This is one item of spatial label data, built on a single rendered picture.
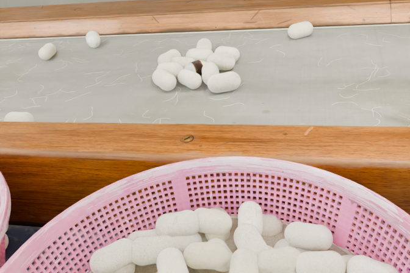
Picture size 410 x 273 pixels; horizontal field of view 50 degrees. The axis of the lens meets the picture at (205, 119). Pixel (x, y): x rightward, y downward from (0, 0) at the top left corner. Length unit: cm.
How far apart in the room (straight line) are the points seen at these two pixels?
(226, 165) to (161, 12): 43
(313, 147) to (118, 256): 17
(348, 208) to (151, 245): 14
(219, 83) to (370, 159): 20
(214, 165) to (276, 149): 5
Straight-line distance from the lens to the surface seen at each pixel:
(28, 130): 45
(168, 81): 51
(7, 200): 36
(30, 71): 67
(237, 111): 46
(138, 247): 32
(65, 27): 79
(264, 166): 33
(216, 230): 33
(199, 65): 53
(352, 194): 31
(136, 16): 74
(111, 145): 39
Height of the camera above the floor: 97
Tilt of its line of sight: 30 degrees down
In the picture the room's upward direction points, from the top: 8 degrees counter-clockwise
